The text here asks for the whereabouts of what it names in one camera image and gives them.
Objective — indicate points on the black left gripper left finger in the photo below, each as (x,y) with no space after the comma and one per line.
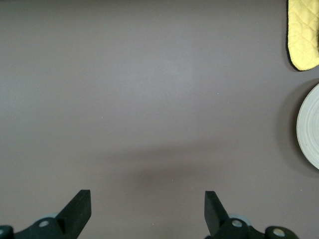
(74,216)

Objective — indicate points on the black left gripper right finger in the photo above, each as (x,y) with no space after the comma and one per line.
(215,216)

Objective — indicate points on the round wooden plate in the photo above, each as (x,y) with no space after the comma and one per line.
(310,127)

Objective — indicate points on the yellow quilted oven mitt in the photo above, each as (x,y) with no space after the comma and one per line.
(302,32)

